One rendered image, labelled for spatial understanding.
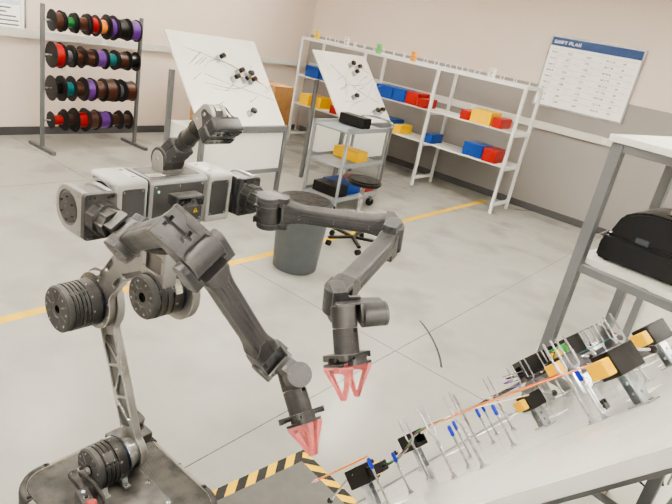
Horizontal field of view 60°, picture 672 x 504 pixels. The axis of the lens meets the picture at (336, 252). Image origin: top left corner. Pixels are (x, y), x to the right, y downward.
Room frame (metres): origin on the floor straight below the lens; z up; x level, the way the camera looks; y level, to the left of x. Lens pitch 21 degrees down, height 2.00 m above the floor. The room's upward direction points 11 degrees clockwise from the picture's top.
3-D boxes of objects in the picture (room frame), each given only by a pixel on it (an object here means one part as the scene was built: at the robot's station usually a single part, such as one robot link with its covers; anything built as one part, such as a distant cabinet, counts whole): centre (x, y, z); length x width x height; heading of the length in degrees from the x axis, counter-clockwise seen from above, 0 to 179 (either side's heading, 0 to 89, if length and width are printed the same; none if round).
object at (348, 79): (8.09, 0.18, 0.83); 1.18 x 0.72 x 1.65; 146
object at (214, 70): (6.16, 1.42, 0.83); 1.18 x 0.72 x 1.65; 145
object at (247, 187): (1.73, 0.28, 1.45); 0.09 x 0.08 x 0.12; 145
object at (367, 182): (5.47, -0.14, 0.34); 0.58 x 0.55 x 0.69; 106
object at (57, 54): (7.13, 3.30, 0.81); 1.29 x 0.55 x 1.62; 146
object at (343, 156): (6.87, 0.06, 0.54); 0.99 x 0.50 x 1.08; 148
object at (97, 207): (1.33, 0.57, 1.45); 0.09 x 0.08 x 0.12; 145
